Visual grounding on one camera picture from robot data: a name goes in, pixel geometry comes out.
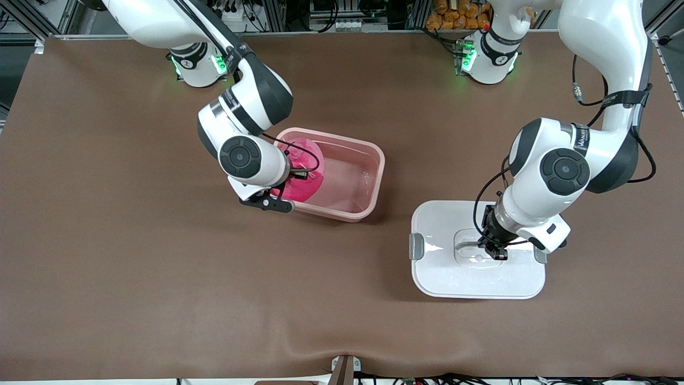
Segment pink plush toy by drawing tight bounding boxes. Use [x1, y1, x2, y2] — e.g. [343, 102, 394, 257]
[270, 137, 325, 203]

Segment white box lid grey latches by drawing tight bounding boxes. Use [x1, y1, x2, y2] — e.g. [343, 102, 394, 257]
[409, 200, 547, 299]

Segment pink plastic box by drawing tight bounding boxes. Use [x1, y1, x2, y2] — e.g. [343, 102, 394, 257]
[273, 127, 385, 223]

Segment white power strip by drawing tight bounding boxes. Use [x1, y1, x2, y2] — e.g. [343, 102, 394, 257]
[214, 4, 247, 26]

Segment orange mesh bag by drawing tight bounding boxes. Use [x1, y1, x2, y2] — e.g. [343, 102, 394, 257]
[426, 0, 495, 30]

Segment silver table edge rail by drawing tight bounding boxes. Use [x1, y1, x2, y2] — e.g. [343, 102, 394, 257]
[35, 29, 562, 41]

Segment metal table edge bracket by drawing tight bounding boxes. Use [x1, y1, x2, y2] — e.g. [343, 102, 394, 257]
[330, 355, 362, 385]

